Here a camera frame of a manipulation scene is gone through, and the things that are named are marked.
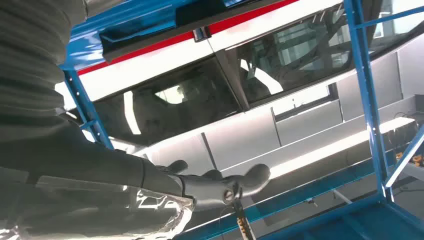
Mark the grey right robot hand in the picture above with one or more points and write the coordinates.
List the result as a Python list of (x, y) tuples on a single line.
[(82, 172)]

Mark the blue metal shelf rack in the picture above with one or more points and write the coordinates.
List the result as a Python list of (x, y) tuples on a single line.
[(365, 82)]

